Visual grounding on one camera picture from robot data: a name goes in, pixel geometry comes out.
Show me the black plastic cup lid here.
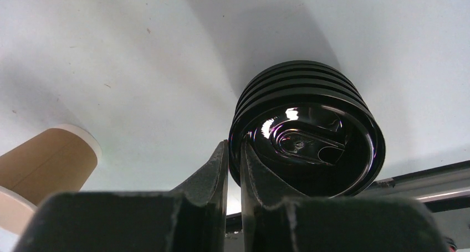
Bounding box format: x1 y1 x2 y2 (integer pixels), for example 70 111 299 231
228 92 386 197

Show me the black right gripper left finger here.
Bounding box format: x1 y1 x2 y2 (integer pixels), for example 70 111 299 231
171 140 228 251

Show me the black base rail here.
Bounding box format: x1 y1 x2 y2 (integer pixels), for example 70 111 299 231
224 160 470 233

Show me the stack of black lids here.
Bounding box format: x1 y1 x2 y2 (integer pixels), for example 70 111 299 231
234 60 367 119

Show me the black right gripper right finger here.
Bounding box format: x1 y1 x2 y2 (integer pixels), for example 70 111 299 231
240 142 306 251

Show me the brown paper cup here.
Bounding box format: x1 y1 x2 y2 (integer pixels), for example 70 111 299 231
1 124 102 234

